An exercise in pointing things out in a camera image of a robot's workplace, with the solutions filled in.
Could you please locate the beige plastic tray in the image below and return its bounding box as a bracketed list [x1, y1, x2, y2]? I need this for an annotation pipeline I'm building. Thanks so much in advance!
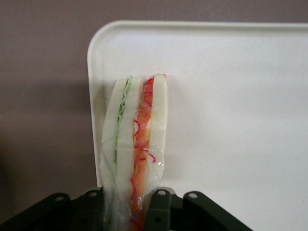
[87, 20, 308, 231]

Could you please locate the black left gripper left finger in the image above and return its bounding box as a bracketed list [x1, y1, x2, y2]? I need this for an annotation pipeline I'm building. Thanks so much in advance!
[0, 187, 107, 231]

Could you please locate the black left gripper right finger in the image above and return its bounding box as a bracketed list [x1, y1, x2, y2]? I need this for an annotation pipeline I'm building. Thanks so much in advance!
[143, 186, 254, 231]

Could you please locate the triangle sandwich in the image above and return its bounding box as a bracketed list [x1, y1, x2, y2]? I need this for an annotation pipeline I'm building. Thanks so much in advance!
[99, 73, 168, 231]

